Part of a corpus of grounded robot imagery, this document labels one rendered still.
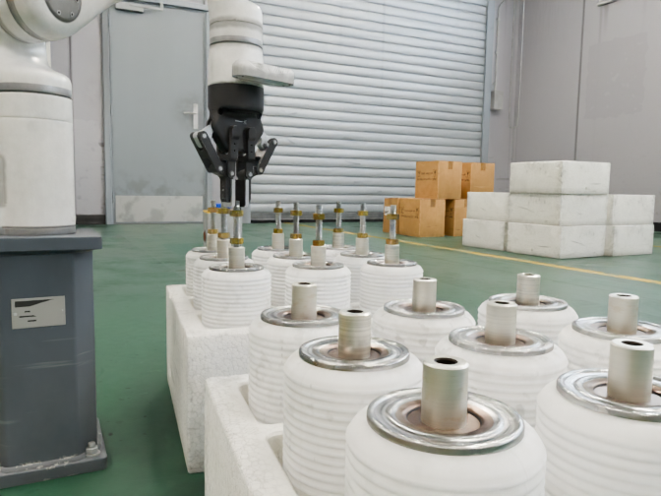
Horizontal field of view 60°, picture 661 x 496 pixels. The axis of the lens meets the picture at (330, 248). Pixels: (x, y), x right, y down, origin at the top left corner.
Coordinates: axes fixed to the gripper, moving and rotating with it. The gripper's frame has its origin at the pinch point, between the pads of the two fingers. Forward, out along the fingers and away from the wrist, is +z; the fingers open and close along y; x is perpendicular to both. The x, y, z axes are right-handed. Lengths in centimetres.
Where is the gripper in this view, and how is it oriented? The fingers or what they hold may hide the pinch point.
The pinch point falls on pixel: (235, 193)
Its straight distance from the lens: 80.4
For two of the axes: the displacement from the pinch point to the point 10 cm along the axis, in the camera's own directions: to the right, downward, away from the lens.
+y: -7.1, 0.6, -7.0
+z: -0.2, 9.9, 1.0
